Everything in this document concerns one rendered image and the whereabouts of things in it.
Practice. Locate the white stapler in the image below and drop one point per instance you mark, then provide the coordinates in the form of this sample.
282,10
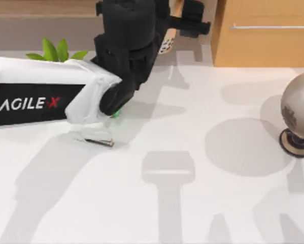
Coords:
98,139

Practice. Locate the gold ball trophy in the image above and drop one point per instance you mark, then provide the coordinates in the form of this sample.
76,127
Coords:
300,101

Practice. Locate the tan object with black pattern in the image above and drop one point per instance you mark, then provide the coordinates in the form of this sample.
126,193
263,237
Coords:
167,43

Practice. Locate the green leafy plant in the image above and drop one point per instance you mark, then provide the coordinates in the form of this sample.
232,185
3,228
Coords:
52,50

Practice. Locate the small green object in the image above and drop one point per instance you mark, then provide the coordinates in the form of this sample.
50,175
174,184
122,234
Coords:
116,114

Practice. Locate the wooden cupboard door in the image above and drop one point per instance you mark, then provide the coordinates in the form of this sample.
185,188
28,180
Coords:
268,48

